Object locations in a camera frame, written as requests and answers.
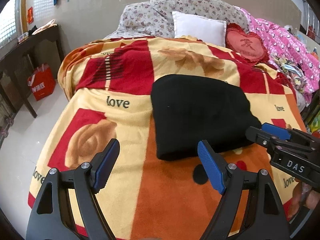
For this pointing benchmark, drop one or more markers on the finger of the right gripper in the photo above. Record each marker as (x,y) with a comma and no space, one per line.
(268,141)
(276,131)

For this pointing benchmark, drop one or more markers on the red paper bag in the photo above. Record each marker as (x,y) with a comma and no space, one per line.
(41,82)

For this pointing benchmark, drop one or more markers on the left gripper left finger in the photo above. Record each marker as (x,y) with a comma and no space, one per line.
(102,165)

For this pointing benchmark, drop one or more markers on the pink patterned quilt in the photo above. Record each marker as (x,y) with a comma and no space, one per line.
(278,41)

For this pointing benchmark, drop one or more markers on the colourful crumpled cloth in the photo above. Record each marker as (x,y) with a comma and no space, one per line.
(291,71)

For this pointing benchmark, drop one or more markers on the black pants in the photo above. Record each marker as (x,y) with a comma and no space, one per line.
(188,109)

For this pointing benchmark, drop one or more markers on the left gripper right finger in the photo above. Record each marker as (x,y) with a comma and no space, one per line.
(214,166)

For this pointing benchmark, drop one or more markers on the person right hand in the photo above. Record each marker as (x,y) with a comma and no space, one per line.
(303,195)

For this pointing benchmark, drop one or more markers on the white pillow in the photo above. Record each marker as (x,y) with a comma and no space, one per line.
(202,28)

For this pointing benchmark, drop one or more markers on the red heart cushion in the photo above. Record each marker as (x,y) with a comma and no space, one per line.
(249,45)

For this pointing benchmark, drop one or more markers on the orange red love blanket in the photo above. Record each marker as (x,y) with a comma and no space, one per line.
(108,85)

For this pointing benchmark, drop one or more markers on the metal rack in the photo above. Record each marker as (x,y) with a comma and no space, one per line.
(310,22)

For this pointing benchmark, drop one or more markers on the floral grey quilt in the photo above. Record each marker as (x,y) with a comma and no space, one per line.
(154,18)

